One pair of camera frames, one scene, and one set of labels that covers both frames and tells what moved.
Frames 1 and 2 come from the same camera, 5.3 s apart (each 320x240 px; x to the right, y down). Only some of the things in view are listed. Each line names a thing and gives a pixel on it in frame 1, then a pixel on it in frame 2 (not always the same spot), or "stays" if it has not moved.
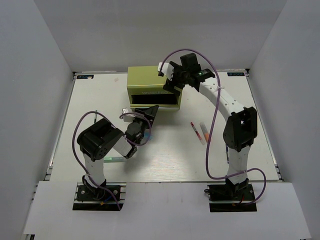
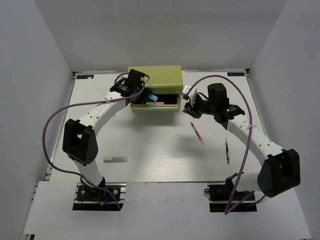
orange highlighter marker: (204, 131) -> (154, 103)
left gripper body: (142, 127) -> (142, 95)
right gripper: (170, 85) -> (191, 109)
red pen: (197, 133) stays
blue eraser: (147, 134) -> (153, 97)
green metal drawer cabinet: (146, 89) stays
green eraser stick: (114, 159) stays
